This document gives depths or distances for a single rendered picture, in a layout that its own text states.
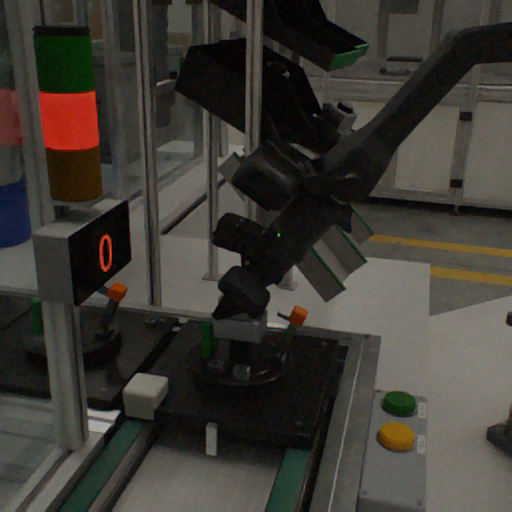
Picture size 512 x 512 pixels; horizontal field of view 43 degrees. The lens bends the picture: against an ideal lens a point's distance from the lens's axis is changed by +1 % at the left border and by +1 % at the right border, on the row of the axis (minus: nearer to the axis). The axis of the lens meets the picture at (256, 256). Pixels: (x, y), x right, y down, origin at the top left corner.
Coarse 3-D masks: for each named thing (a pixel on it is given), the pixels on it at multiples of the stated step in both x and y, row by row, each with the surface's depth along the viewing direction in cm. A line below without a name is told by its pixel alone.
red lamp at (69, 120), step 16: (48, 96) 59; (64, 96) 59; (80, 96) 59; (48, 112) 59; (64, 112) 59; (80, 112) 59; (48, 128) 60; (64, 128) 60; (80, 128) 60; (96, 128) 62; (48, 144) 61; (64, 144) 60; (80, 144) 60; (96, 144) 62
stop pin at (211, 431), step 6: (210, 426) 78; (216, 426) 78; (210, 432) 78; (216, 432) 78; (210, 438) 79; (216, 438) 78; (210, 444) 79; (216, 444) 79; (210, 450) 79; (216, 450) 79
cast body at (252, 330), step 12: (264, 312) 87; (216, 324) 85; (228, 324) 85; (240, 324) 85; (252, 324) 84; (264, 324) 86; (216, 336) 86; (228, 336) 86; (240, 336) 85; (252, 336) 85
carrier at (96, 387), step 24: (96, 312) 100; (120, 312) 105; (96, 336) 92; (120, 336) 95; (144, 336) 98; (168, 336) 100; (96, 360) 91; (120, 360) 91; (144, 360) 91; (96, 384) 85; (120, 384) 86
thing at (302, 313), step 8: (280, 312) 84; (288, 312) 85; (296, 312) 83; (304, 312) 84; (288, 320) 84; (296, 320) 84; (304, 320) 84; (288, 328) 85; (296, 328) 85; (288, 336) 85; (280, 344) 86; (288, 344) 86; (280, 352) 86
